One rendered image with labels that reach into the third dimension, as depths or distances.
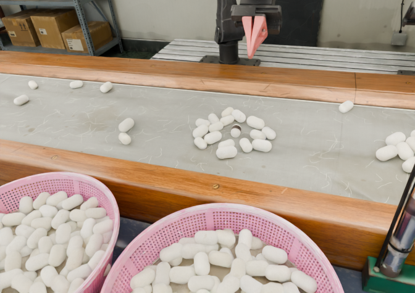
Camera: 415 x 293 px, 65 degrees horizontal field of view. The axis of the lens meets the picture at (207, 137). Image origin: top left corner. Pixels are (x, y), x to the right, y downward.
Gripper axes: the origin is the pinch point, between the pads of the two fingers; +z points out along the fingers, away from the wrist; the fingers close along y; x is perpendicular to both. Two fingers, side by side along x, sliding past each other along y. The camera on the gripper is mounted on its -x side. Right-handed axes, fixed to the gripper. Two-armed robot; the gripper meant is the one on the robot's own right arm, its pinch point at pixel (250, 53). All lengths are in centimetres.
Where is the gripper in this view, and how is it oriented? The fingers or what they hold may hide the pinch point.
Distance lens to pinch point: 69.9
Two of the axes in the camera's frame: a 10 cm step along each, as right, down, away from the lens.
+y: 9.5, 1.3, -2.9
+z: -1.9, 9.6, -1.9
